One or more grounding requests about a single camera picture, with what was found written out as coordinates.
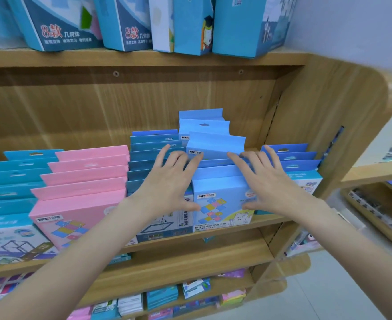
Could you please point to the person's right hand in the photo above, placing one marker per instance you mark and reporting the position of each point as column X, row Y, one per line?
column 276, row 193

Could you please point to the person's left hand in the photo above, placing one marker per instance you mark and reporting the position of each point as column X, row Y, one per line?
column 164, row 193

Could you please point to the person's right middle finger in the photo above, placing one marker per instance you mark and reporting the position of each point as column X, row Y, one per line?
column 254, row 166

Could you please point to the person's left little finger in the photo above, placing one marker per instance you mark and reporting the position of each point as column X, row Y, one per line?
column 161, row 159

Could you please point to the person's left middle finger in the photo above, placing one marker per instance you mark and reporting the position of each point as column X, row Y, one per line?
column 180, row 168

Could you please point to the person's right little finger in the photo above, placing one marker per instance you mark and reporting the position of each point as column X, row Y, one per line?
column 275, row 159

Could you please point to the person's right thumb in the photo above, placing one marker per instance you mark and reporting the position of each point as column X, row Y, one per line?
column 251, row 206

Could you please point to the person's left thumb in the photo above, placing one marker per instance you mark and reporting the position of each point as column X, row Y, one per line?
column 191, row 207

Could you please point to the light blue puzzle box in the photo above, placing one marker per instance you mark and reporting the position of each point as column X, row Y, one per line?
column 204, row 126
column 221, row 186
column 216, row 144
column 216, row 162
column 201, row 114

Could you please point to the person's left forearm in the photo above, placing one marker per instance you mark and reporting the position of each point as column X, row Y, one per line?
column 65, row 263

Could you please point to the person's right forearm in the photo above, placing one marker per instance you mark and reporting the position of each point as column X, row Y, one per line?
column 356, row 249

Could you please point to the blue white-front box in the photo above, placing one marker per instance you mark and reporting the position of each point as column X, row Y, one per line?
column 311, row 181
column 302, row 164
column 296, row 155
column 284, row 148

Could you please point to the row of dark blue boxes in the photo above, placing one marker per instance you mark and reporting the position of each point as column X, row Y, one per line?
column 146, row 156

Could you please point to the pink white packet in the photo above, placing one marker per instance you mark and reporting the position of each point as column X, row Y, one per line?
column 302, row 243

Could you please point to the pink puzzle box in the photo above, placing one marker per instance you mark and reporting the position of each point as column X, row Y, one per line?
column 85, row 174
column 92, row 152
column 79, row 213
column 82, row 188
column 89, row 163

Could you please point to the purple packet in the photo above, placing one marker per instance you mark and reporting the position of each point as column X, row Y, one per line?
column 232, row 273

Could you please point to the white blue packet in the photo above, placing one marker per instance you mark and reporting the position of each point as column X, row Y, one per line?
column 196, row 287

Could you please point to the small teal box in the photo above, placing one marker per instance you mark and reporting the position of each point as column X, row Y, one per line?
column 121, row 258

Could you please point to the pink yellow packets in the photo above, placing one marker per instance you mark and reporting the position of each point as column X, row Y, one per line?
column 232, row 297

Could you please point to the stack of teal packets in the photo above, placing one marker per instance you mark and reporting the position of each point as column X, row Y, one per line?
column 162, row 296

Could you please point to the dark blue packets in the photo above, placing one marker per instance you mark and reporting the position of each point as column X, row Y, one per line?
column 196, row 306

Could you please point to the wooden side shelf unit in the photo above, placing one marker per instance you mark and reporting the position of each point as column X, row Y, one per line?
column 376, row 173

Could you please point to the dark printed packets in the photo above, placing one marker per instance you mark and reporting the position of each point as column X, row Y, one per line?
column 374, row 208

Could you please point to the white packets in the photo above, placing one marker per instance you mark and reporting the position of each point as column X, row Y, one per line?
column 130, row 304

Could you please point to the teal white packet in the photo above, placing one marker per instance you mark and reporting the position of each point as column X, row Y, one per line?
column 104, row 310

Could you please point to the tall white box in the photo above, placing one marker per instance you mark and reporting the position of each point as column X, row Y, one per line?
column 161, row 23

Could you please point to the tall blue cartoon box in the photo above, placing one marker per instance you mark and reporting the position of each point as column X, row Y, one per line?
column 192, row 26

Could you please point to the large blue box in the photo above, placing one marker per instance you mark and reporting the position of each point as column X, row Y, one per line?
column 242, row 26

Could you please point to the tall blue shapes box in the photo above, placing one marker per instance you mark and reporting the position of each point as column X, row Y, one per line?
column 126, row 23
column 55, row 23

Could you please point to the row of teal boxes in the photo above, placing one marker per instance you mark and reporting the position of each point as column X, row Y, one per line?
column 12, row 203

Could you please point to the pink blue flat packets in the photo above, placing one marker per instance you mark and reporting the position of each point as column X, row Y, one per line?
column 10, row 284

